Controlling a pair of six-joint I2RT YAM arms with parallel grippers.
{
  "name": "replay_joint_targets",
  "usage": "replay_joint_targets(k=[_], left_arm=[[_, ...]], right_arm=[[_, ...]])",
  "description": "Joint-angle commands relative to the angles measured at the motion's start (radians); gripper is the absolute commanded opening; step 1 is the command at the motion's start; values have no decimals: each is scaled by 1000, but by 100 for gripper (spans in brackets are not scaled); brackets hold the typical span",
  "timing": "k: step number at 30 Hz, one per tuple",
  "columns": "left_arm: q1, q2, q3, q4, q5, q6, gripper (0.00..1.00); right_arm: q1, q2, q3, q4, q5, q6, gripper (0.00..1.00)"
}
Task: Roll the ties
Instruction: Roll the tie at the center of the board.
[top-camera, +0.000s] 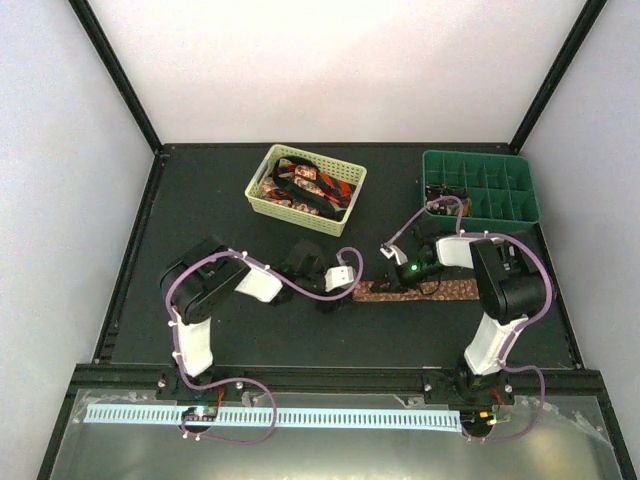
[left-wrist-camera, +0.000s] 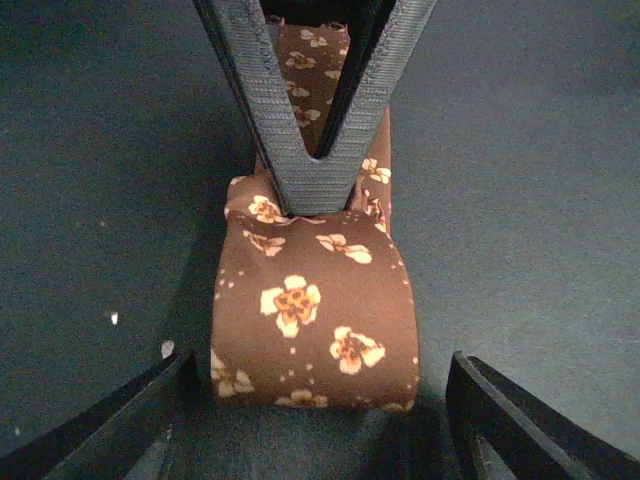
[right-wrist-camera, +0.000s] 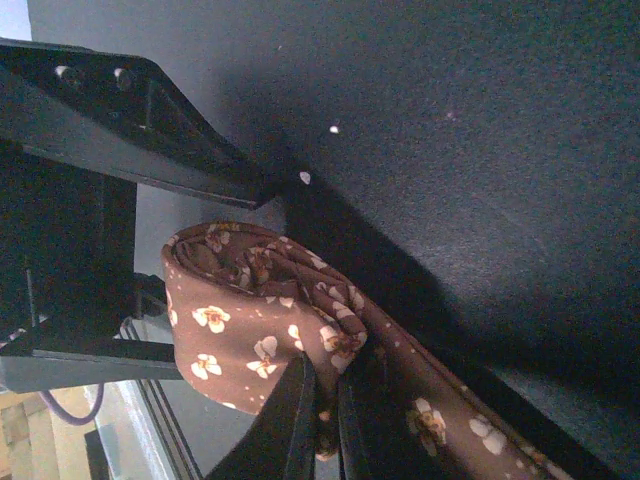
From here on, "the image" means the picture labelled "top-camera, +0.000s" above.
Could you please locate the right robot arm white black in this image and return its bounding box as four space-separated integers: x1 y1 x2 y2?
380 230 554 403

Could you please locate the right black frame post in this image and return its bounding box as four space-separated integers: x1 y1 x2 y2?
509 0 608 154

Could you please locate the red black striped tie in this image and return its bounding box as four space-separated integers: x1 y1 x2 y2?
270 155 356 221

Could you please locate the black frame post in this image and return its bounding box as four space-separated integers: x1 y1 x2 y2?
68 0 163 154
509 0 608 154

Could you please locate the green divided organizer tray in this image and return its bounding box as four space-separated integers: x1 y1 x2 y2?
422 150 539 233

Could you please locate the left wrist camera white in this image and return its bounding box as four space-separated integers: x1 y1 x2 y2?
324 265 361 294

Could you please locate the light blue slotted cable duct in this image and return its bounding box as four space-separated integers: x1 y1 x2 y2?
83 404 462 433

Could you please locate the brown floral tie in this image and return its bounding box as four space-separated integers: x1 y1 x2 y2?
352 279 479 303

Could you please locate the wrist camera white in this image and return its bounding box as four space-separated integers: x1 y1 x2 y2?
380 244 408 266
324 265 361 294

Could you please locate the controller board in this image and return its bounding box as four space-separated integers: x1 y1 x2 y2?
181 388 224 424
460 401 512 442

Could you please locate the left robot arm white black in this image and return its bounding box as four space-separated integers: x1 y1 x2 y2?
159 238 364 399

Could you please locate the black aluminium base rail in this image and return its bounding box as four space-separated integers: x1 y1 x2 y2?
74 363 614 416

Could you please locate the pink floral black tie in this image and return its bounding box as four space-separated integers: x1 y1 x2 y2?
260 165 323 216

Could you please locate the cream plastic basket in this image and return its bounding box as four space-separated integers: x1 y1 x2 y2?
245 144 367 237

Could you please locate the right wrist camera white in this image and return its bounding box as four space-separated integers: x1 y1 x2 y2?
380 244 408 266

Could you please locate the left black frame post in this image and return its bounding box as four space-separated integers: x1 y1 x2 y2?
68 0 163 154

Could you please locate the left controller board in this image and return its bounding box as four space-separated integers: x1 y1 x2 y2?
181 388 224 424

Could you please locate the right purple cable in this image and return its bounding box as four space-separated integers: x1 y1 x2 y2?
382 196 557 446

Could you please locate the right controller board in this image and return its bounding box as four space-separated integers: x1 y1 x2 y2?
460 401 512 442

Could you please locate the rolled dark floral tie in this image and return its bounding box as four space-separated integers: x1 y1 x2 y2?
425 184 472 217

